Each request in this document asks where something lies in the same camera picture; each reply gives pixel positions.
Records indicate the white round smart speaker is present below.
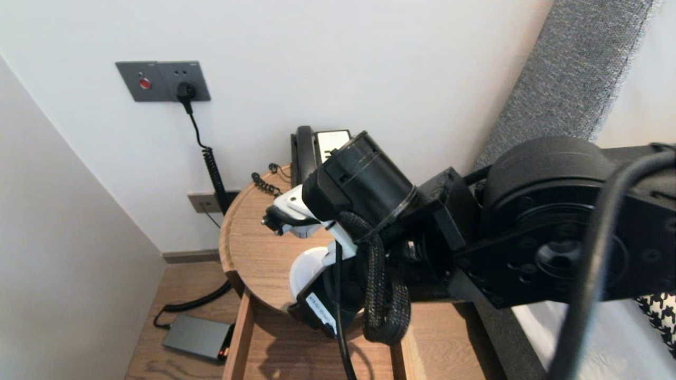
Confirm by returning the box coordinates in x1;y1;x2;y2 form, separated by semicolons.
288;246;341;307

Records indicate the curved wooden table drawer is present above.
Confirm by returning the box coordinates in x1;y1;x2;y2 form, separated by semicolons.
222;290;420;380

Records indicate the round wooden side table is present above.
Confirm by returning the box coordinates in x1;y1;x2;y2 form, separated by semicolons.
218;164;339;317

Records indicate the black telephone handset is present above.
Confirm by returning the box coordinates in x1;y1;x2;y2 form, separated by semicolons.
294;126;317;185

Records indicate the black and white desk telephone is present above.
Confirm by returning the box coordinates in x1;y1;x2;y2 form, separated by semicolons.
290;129;352;185

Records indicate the grey power adapter box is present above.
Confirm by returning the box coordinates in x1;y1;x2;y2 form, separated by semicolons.
162;315;234;362

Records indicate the wooden skirting board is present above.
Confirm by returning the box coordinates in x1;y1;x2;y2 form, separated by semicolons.
161;249;222;264

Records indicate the black power plug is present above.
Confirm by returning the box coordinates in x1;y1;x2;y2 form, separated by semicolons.
176;82;197;115

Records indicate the white bed sheet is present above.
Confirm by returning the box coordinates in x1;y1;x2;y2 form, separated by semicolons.
515;298;676;380

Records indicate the grey fabric bed headboard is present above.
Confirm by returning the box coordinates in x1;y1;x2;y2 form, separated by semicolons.
473;0;663;380

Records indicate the black white houndstooth pillow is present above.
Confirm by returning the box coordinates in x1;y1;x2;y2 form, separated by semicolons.
634;293;676;359

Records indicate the black braided cable sleeve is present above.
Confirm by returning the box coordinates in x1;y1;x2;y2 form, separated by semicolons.
338;211;411;346

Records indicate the black coiled handset cord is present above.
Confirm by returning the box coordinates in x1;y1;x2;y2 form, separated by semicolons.
251;172;286;199

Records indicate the thin black telephone wire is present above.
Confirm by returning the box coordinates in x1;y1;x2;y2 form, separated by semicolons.
201;163;292;229

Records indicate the beige wall data socket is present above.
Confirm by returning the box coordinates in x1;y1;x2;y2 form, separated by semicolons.
187;192;223;214

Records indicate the black coiled power cable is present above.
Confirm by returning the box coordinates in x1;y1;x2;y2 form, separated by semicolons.
153;98;234;330

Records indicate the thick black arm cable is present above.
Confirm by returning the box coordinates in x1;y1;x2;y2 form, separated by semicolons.
333;150;676;380

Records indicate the grey wall power socket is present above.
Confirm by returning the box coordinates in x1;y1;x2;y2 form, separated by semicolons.
158;61;211;102

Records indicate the grey wall plate red button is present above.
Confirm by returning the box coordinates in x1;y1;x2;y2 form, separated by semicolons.
115;62;162;103

